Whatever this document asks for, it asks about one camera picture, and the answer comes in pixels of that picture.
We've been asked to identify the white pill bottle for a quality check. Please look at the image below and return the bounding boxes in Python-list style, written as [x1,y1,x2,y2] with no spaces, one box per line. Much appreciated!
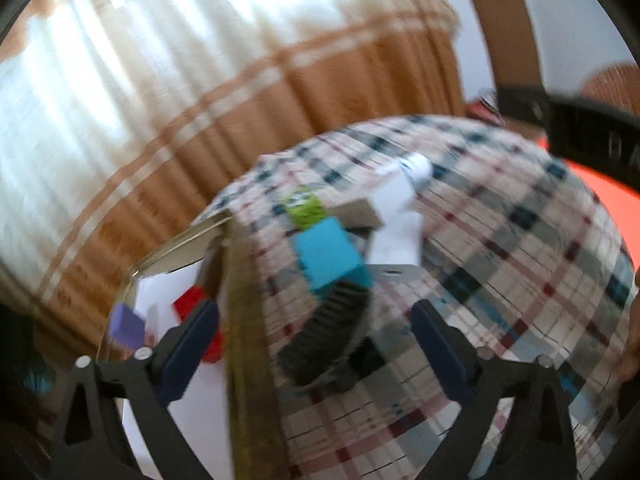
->
[387,152,434,187]

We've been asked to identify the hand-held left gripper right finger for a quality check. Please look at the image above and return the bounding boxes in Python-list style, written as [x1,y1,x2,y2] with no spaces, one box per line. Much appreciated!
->
[411,299,585,480]

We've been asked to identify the teal building block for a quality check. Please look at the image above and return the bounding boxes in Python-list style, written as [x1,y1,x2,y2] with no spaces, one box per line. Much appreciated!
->
[292,218,374,295]

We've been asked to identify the cream and orange curtain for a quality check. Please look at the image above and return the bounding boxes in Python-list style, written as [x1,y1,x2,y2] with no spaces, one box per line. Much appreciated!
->
[0,0,467,361]

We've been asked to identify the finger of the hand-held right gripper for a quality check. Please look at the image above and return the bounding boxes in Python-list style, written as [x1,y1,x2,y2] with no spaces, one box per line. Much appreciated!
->
[495,84,551,126]

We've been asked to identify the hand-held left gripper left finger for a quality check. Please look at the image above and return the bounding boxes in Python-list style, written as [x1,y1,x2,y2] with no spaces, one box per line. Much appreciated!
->
[50,299,221,480]

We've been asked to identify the beige wooden block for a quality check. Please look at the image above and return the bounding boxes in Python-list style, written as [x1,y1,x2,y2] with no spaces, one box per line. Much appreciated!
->
[332,174,417,234]

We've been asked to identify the black comb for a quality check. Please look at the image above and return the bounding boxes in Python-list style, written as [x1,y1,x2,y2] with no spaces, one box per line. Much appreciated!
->
[277,280,374,387]

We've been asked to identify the white rectangular case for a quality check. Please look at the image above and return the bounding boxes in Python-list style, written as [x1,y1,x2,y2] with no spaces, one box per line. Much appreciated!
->
[367,209,426,267]

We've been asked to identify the green soccer ball block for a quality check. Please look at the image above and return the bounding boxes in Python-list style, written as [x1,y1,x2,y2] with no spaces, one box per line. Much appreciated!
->
[285,186,326,231]

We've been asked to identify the brown wooden door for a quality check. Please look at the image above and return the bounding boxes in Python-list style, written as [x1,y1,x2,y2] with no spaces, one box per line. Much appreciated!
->
[470,0,549,96]

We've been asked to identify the orange cloth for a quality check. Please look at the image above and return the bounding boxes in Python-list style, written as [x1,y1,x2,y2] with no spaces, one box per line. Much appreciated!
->
[535,132,640,226]

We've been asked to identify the plaid tablecloth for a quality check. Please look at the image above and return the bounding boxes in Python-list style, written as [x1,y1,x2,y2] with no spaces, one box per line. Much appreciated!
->
[192,114,639,480]

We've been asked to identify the purple block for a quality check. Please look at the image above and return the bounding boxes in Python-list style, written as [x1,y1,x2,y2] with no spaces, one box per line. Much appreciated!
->
[109,304,147,351]

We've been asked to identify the red building block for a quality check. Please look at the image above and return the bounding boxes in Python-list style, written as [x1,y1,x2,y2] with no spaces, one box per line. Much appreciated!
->
[172,285,227,364]

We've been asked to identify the gold metal tin tray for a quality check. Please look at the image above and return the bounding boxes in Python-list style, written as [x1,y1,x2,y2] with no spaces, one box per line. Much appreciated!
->
[97,210,275,480]

